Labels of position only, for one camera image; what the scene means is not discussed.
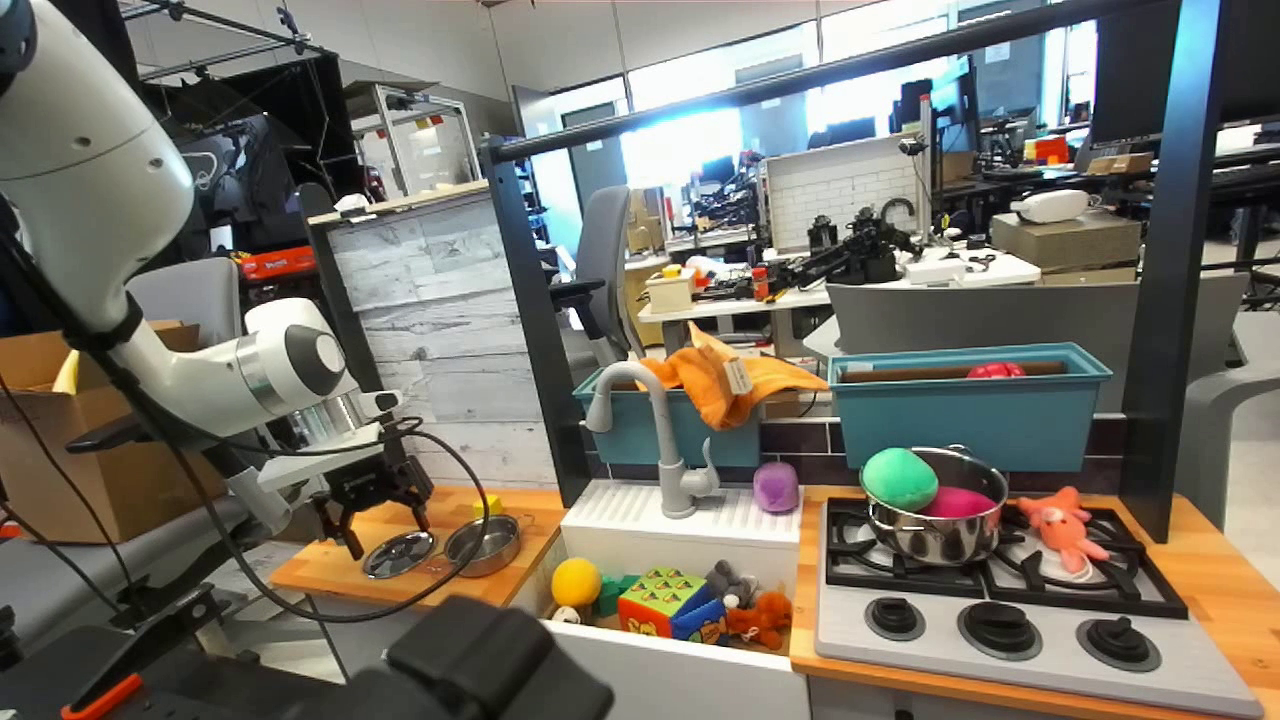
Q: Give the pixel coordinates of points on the small teal plastic bin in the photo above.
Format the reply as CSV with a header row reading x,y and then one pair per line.
x,y
633,438

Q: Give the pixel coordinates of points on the red object in teal bin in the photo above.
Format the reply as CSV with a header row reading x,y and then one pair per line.
x,y
998,370

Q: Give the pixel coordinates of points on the pink plush ball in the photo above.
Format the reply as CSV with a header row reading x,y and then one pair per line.
x,y
957,500

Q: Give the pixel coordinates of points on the cardboard box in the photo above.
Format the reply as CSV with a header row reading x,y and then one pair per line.
x,y
52,397

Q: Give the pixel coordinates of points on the large teal plastic bin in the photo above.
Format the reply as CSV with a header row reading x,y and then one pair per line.
x,y
927,397

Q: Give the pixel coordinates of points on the orange plush lobster toy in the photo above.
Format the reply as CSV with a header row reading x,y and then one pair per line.
x,y
1060,526

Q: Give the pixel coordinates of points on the orange plush toy in sink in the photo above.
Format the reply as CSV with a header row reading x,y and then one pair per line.
x,y
763,626

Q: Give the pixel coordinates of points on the orange cloth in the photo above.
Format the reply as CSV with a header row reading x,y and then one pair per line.
x,y
725,385

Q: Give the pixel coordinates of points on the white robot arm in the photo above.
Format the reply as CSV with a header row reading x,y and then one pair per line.
x,y
103,189

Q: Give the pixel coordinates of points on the white wood backsplash panel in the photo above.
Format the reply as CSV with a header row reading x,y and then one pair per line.
x,y
437,314

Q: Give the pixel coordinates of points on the white toy sink basin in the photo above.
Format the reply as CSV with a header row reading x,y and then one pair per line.
x,y
734,545

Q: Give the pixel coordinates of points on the colourful building block toy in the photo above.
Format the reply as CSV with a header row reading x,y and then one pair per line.
x,y
669,601

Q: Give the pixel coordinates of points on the large steel pot on stove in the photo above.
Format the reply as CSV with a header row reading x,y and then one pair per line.
x,y
932,536

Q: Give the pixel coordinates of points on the black metal frame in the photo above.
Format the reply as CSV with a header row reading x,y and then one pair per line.
x,y
1169,287

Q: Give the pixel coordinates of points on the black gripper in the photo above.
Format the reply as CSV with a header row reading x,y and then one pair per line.
x,y
380,477

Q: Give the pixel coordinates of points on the small silver pot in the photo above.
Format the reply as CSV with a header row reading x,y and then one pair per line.
x,y
487,545

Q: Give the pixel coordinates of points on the toy gas stove top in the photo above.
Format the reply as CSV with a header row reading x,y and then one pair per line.
x,y
1113,631

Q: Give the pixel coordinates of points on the black camera mount foreground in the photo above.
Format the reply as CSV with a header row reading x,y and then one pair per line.
x,y
456,660

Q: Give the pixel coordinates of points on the green plush ball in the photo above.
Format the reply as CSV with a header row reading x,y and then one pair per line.
x,y
899,477

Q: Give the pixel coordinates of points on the yellow ball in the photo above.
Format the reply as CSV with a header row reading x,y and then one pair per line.
x,y
579,582

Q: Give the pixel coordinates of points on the grey toy faucet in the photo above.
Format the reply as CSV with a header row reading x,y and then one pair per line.
x,y
677,487

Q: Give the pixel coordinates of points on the purple plush toy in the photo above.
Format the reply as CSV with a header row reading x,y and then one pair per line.
x,y
777,490

